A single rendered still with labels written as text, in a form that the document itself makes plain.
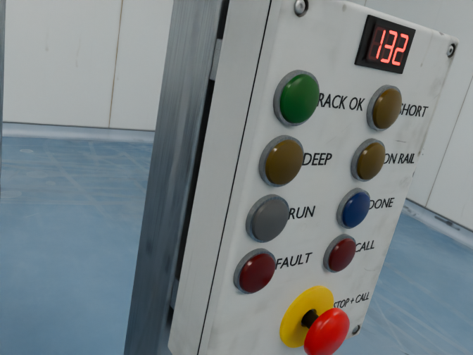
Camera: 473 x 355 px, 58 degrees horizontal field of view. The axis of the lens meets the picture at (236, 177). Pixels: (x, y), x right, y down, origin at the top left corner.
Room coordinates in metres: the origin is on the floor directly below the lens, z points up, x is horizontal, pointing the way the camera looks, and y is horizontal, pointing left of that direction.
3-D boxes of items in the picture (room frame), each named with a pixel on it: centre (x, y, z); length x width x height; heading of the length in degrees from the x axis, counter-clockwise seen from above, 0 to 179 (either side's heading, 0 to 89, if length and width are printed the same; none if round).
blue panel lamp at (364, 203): (0.28, -0.09, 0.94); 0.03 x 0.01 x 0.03; 129
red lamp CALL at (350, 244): (0.28, -0.09, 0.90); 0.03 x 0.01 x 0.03; 129
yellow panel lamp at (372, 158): (0.28, -0.09, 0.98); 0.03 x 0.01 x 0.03; 129
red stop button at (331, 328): (0.27, -0.08, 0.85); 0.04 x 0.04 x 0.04; 39
